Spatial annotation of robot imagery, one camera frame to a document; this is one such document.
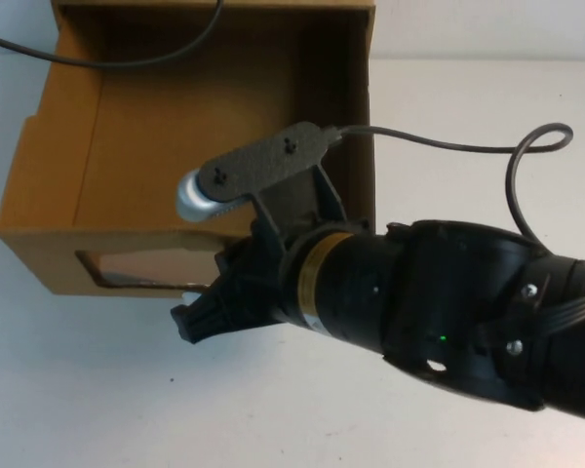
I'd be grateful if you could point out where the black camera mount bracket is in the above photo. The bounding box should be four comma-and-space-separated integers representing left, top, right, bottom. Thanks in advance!
196, 121, 372, 248

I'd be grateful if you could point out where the dark hanging cable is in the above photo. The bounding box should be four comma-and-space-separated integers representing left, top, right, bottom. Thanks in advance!
0, 0, 225, 70

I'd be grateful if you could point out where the grey looped camera cable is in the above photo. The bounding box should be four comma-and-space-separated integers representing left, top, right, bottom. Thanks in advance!
327, 122, 575, 246

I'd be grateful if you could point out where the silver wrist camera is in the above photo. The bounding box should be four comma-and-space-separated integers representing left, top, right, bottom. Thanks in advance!
175, 167, 249, 223

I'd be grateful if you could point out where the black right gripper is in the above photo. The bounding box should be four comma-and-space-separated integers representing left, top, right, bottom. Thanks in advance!
170, 220, 304, 347

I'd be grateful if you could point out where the brown cardboard shoe box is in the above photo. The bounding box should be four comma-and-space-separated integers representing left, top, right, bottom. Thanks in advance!
0, 0, 376, 298

